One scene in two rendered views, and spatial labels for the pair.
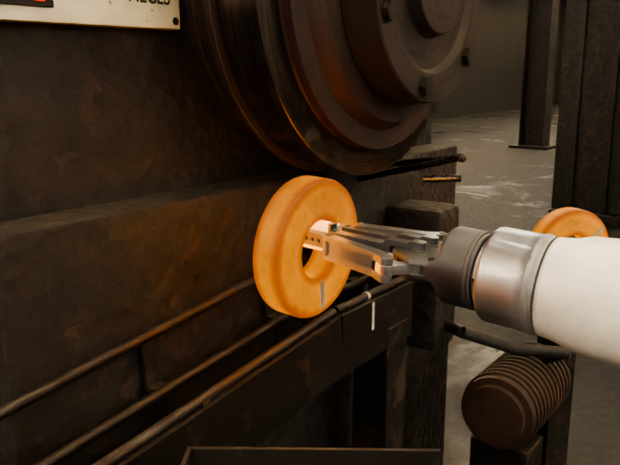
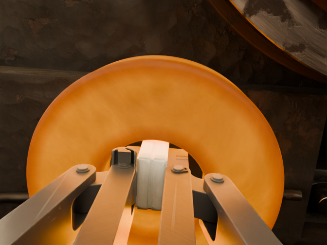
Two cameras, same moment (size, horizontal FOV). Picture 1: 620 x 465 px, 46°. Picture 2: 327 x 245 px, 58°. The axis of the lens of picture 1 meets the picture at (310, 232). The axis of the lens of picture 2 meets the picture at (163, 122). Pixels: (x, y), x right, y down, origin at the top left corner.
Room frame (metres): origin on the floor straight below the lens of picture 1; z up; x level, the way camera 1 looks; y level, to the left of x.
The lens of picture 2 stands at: (0.67, -0.14, 0.91)
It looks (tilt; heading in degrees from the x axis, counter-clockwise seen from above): 15 degrees down; 56
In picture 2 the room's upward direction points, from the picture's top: 4 degrees clockwise
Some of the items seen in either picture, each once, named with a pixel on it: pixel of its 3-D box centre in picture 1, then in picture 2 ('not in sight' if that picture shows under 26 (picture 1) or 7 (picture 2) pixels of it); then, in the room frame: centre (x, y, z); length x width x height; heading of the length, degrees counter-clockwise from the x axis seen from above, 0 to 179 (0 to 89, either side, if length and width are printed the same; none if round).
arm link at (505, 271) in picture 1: (516, 279); not in sight; (0.63, -0.19, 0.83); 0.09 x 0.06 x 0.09; 144
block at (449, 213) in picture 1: (419, 273); not in sight; (1.17, -0.18, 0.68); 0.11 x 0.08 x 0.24; 54
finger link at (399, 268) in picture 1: (408, 267); not in sight; (0.65, -0.09, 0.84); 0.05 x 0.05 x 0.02; 56
